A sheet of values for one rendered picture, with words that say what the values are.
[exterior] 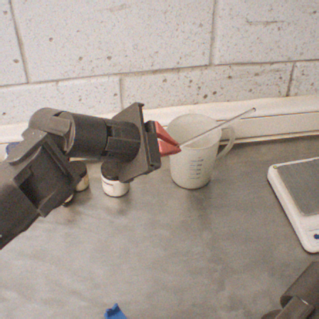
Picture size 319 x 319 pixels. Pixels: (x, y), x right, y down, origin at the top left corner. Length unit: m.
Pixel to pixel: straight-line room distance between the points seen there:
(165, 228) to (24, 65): 0.50
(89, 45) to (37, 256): 0.49
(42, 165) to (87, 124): 0.08
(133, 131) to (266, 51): 0.60
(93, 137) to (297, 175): 0.66
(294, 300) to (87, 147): 0.30
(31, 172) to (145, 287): 0.48
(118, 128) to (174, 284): 0.44
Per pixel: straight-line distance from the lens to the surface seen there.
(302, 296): 0.44
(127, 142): 0.57
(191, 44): 1.04
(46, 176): 0.52
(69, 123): 0.53
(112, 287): 0.92
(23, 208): 0.51
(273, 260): 0.97
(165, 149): 0.61
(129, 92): 1.08
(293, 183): 1.07
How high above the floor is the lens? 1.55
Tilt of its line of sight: 44 degrees down
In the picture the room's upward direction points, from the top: straight up
